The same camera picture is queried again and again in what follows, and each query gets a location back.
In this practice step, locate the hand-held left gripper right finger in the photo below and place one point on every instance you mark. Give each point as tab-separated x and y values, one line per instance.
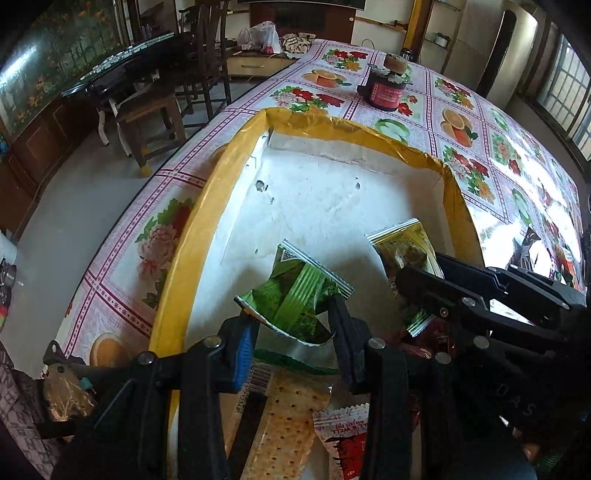
346	341

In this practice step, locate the dark wooden sideboard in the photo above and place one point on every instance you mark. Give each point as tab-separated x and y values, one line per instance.
32	152

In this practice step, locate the dark jar red label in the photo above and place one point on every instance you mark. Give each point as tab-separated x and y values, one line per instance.
385	92

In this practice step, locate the metal kettle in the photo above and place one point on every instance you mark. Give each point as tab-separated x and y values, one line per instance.
406	54

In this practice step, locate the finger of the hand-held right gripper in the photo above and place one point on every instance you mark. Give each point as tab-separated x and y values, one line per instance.
508	279
443	295

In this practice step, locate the black striped cracker packet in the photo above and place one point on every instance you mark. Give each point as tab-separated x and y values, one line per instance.
528	244

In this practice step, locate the silver foil packet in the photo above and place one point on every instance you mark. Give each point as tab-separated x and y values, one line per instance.
295	355

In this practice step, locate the dark wooden chair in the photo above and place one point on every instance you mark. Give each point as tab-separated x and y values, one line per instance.
203	55

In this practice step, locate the brown patterned cloth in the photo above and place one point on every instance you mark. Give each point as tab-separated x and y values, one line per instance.
14	406

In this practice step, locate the floral wall mural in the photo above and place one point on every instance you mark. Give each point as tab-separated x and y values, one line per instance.
51	64

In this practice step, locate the yellow green snack packet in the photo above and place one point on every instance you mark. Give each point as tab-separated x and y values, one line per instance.
406	244

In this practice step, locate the small dark green packet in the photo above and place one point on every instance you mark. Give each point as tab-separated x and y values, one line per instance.
295	300

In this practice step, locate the person's right hand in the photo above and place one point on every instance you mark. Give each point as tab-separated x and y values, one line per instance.
531	451

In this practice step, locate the floral printed tablecloth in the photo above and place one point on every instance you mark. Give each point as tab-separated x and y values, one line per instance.
120	286

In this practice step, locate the yellow pillar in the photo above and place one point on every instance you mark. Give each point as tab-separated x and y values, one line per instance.
415	23

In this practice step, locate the wooden stool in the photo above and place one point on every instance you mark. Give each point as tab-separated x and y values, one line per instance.
147	124

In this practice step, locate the grey metal bracket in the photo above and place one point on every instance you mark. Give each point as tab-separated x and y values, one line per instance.
57	364

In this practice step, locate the brown round cork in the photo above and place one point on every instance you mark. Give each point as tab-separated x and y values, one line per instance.
396	62

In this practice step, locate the yellow taped white box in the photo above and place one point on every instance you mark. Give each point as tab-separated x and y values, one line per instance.
323	198

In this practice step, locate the dark red snack packet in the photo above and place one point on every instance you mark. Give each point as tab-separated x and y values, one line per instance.
429	339

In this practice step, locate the white plastic bag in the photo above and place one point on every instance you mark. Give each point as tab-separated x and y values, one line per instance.
258	37

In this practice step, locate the orange cracker packet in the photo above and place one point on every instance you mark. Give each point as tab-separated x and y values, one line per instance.
565	265

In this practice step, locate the barred window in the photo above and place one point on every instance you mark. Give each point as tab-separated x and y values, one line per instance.
568	92

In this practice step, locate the low wooden cabinet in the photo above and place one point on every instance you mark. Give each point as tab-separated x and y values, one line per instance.
251	64

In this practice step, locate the pile of small boxes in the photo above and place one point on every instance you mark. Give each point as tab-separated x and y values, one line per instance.
295	44

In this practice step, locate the clear cracker packet green edges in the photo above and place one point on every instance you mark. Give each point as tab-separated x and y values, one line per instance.
277	424

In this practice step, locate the metal pot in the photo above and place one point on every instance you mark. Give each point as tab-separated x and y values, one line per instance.
7	277

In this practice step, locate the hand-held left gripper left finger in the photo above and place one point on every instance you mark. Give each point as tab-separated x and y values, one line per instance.
242	355

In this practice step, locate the white red snack packet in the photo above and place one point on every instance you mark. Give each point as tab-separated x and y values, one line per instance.
344	434

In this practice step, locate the black glossy table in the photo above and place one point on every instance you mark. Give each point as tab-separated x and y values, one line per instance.
124	69

